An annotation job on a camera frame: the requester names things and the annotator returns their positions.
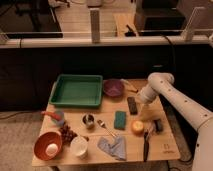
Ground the orange carrot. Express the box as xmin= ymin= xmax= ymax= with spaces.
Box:
xmin=41 ymin=111 xmax=61 ymax=121

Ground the white egg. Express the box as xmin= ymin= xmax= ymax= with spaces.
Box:
xmin=46 ymin=144 xmax=58 ymax=156

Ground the black box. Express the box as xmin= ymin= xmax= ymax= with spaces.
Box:
xmin=134 ymin=0 xmax=185 ymax=31

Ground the white cup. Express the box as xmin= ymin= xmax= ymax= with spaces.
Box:
xmin=70 ymin=136 xmax=88 ymax=158

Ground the small dark toy block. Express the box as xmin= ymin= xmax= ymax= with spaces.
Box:
xmin=154 ymin=119 xmax=164 ymax=133

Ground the blue cup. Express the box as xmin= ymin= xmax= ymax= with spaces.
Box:
xmin=52 ymin=110 xmax=65 ymax=126

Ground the green plastic tray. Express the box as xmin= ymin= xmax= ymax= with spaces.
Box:
xmin=49 ymin=74 xmax=103 ymax=108

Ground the blue cloth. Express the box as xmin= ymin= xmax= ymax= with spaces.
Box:
xmin=97 ymin=136 xmax=127 ymax=161

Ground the black tool on back table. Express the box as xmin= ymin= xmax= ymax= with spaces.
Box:
xmin=125 ymin=25 xmax=136 ymax=37

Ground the black handled knife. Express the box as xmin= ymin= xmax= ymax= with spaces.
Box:
xmin=143 ymin=129 xmax=153 ymax=162

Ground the orange bowl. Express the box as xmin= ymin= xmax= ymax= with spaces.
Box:
xmin=34 ymin=132 xmax=62 ymax=161

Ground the black eraser block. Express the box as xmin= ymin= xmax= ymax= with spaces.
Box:
xmin=127 ymin=97 xmax=138 ymax=115

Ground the beige banana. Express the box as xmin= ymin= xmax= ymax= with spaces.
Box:
xmin=120 ymin=79 xmax=138 ymax=93

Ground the small metal cup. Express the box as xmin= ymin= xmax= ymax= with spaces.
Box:
xmin=82 ymin=114 xmax=94 ymax=129

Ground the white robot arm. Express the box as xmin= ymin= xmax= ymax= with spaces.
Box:
xmin=138 ymin=72 xmax=213 ymax=171

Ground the purple bowl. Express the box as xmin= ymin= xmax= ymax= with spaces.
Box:
xmin=103 ymin=79 xmax=124 ymax=97

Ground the bunch of dark grapes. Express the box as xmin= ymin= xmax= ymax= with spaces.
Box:
xmin=59 ymin=124 xmax=77 ymax=144

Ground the metal fork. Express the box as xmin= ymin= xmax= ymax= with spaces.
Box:
xmin=97 ymin=120 xmax=116 ymax=138

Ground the green sponge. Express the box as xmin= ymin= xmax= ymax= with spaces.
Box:
xmin=114 ymin=111 xmax=126 ymax=130

